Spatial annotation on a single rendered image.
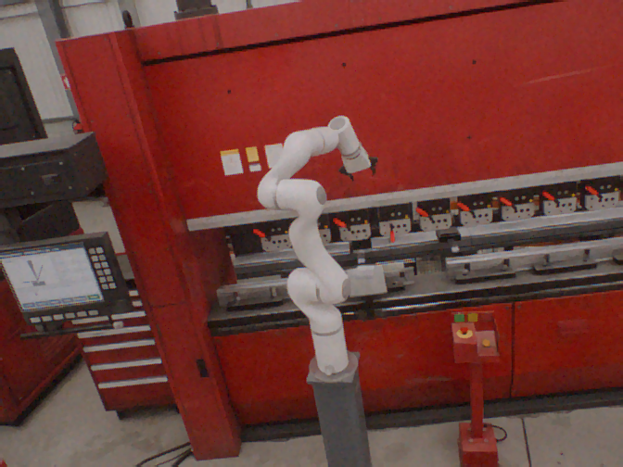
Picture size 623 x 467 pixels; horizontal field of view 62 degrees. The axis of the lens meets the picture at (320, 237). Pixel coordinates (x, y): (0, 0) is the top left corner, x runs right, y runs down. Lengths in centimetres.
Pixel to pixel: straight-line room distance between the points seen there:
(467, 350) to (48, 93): 716
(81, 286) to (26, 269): 22
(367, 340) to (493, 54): 151
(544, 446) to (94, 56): 285
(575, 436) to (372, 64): 220
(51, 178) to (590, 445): 284
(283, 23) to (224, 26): 25
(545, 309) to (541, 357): 30
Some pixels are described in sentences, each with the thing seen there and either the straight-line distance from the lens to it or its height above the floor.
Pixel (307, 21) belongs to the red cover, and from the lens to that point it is 237.
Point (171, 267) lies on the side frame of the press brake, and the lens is 258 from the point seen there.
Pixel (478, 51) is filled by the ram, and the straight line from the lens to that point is 248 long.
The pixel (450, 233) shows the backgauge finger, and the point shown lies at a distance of 295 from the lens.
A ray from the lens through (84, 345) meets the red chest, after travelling 349.
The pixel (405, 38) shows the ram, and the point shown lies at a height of 209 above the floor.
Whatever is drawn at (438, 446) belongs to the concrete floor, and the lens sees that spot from 314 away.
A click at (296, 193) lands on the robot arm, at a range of 161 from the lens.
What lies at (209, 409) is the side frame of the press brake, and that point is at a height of 38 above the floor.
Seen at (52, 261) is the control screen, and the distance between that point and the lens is 231.
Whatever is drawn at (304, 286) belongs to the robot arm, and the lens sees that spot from 186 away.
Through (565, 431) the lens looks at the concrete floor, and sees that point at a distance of 329.
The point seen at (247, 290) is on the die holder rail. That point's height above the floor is 96.
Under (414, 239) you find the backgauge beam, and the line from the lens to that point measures 301.
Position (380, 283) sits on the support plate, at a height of 100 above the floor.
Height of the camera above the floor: 230
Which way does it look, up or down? 24 degrees down
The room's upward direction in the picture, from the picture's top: 9 degrees counter-clockwise
